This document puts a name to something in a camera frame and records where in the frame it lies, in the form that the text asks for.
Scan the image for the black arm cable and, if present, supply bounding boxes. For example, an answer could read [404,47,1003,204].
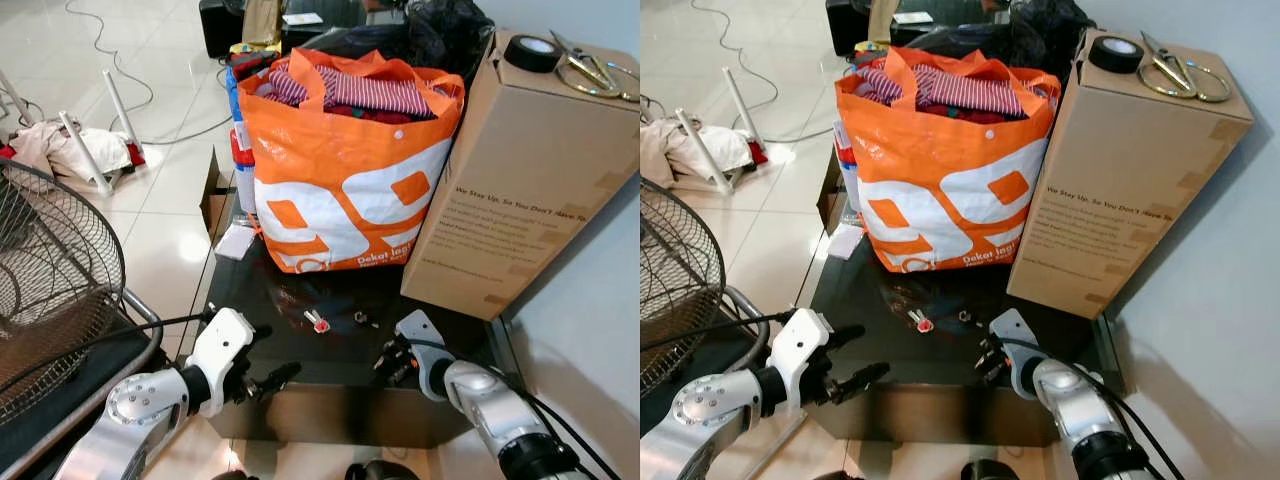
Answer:
[398,338,623,480]
[995,336,1191,480]
[640,311,797,353]
[0,311,217,397]

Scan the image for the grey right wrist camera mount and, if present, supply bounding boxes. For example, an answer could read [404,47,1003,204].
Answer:
[988,307,1043,400]
[396,309,448,402]

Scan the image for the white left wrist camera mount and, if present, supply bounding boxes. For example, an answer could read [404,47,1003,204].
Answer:
[768,307,833,407]
[184,307,257,397]

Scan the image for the wire grille fan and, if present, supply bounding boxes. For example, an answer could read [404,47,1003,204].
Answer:
[640,178,727,397]
[0,158,127,426]

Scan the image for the metal frame chair black seat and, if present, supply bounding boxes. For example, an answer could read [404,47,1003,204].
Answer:
[0,288,167,476]
[640,284,772,426]

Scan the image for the black tape roll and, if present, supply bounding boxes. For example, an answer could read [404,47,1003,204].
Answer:
[502,34,564,74]
[1087,34,1145,74]

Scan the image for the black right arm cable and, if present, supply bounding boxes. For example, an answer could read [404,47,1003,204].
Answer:
[398,338,623,480]
[995,336,1191,480]

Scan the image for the red striped clothes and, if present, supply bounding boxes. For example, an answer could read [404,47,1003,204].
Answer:
[858,62,1041,125]
[258,62,446,125]

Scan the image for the black plastic bag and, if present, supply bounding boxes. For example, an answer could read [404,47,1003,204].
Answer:
[905,0,1097,73]
[300,0,497,87]

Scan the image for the brass handled scissors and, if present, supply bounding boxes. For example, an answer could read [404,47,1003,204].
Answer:
[548,29,641,104]
[1137,29,1234,104]

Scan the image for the black glass table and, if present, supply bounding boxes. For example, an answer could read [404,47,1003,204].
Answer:
[798,188,1128,448]
[194,188,523,448]

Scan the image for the small white card box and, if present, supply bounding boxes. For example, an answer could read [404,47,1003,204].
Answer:
[825,221,867,262]
[214,224,260,262]

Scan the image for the white plastic tube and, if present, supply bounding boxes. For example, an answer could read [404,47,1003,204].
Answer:
[721,67,767,153]
[674,107,728,195]
[102,69,145,167]
[57,109,114,197]

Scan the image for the black robot foot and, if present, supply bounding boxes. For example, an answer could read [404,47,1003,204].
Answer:
[344,459,422,480]
[959,459,1032,480]

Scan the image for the blue white red bag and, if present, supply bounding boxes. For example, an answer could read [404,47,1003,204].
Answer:
[226,62,259,213]
[832,62,859,213]

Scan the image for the tan paper bag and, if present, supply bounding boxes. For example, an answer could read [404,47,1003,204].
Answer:
[867,0,897,47]
[242,0,284,52]

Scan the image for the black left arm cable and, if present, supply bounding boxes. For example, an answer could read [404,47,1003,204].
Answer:
[640,311,797,353]
[0,311,217,397]

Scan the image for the tall brown cardboard box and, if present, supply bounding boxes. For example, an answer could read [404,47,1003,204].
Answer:
[400,28,641,322]
[1005,27,1255,321]

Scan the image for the white crumpled cloth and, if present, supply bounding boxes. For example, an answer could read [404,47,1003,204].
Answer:
[640,118,757,189]
[5,120,133,185]

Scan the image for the orange and white shopping bag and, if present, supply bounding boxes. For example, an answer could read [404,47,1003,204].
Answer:
[834,44,1062,275]
[234,46,467,275]

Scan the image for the thin dark floor cable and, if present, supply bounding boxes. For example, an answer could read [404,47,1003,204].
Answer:
[690,0,837,143]
[64,0,233,147]

